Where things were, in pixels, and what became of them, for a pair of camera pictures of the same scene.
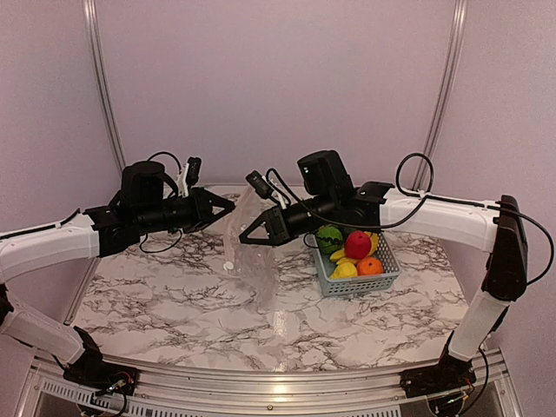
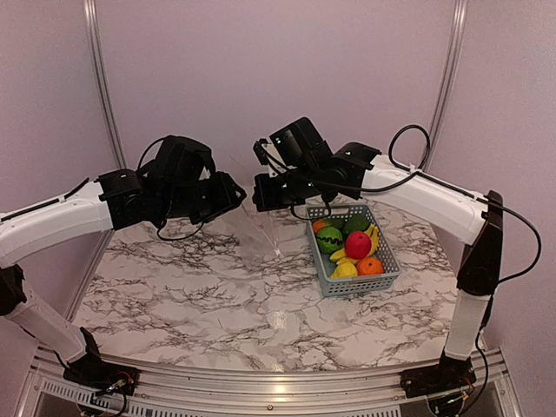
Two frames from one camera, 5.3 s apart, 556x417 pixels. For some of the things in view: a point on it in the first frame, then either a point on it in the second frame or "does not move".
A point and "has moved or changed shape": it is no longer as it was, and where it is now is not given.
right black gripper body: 294,228 → 301,184
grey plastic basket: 355,284 does not move
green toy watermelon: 329,239 does not move
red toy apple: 358,244 does not move
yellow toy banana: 340,255 does not move
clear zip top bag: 250,267 has moved or changed shape
